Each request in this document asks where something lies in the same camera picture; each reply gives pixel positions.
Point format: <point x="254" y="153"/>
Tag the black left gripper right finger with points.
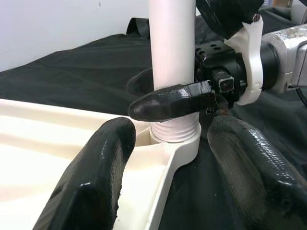
<point x="259" y="177"/>

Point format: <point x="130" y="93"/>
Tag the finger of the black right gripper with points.
<point x="141" y="81"/>

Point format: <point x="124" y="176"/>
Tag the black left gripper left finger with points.
<point x="96" y="172"/>

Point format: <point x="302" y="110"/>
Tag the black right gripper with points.
<point x="227" y="62"/>

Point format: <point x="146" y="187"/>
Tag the white plastic table leg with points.
<point x="171" y="40"/>

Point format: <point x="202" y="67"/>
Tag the white plastic table top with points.
<point x="48" y="134"/>

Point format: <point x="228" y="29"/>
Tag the black cloth table cover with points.
<point x="84" y="72"/>

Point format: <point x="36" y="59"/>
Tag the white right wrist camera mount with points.
<point x="254" y="48"/>

